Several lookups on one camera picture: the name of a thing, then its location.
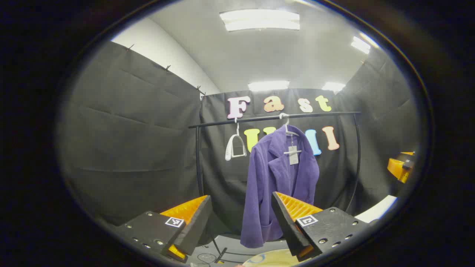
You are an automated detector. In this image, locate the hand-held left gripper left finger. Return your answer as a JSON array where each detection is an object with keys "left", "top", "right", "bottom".
[{"left": 111, "top": 195, "right": 213, "bottom": 264}]

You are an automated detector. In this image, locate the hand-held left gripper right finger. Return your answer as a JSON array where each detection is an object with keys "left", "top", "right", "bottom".
[{"left": 271, "top": 191, "right": 371, "bottom": 262}]

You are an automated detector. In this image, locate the beige round laundry hamper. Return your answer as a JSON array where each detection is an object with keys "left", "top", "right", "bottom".
[{"left": 241, "top": 249, "right": 302, "bottom": 267}]

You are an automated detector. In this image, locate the purple ribbed jacket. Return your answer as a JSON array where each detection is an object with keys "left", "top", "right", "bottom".
[{"left": 240, "top": 124, "right": 320, "bottom": 249}]

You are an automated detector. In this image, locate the white plastic clothes hanger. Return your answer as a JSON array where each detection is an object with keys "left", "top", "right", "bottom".
[
  {"left": 225, "top": 118, "right": 247, "bottom": 161},
  {"left": 278, "top": 112, "right": 303, "bottom": 155}
]

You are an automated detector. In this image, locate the black metal clothes rack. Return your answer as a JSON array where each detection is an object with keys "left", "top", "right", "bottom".
[{"left": 188, "top": 111, "right": 362, "bottom": 264}]

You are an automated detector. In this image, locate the white flat panel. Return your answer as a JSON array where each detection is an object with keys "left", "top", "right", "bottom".
[{"left": 354, "top": 195, "right": 398, "bottom": 224}]

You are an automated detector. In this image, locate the black backdrop cloth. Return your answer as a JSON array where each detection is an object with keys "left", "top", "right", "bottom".
[{"left": 61, "top": 41, "right": 420, "bottom": 238}]

